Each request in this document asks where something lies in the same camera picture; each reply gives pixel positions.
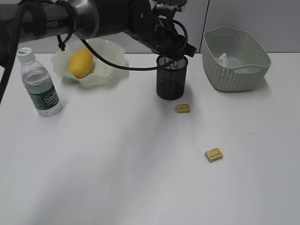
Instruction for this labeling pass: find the yellow eraser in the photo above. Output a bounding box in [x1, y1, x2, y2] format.
[176, 104, 191, 113]
[205, 148, 224, 163]

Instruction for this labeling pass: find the clear plastic water bottle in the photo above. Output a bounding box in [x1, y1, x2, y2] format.
[16, 47, 62, 117]

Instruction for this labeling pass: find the white waste paper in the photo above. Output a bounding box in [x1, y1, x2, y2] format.
[218, 53, 229, 68]

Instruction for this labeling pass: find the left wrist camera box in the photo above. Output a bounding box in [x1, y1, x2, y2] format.
[153, 0, 187, 12]

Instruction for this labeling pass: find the pale green woven basket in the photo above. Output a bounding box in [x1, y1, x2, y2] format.
[202, 27, 271, 92]

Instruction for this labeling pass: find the black mesh pen holder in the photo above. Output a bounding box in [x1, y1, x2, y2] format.
[156, 56, 188, 100]

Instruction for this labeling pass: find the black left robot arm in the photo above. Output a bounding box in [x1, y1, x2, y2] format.
[0, 0, 196, 67]

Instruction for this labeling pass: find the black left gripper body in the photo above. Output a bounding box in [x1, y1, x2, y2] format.
[131, 14, 196, 59]

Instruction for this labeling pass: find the pale green wavy glass plate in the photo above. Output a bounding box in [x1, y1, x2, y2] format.
[51, 38, 129, 86]

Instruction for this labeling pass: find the yellow mango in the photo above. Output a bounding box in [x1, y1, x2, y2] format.
[67, 50, 93, 79]

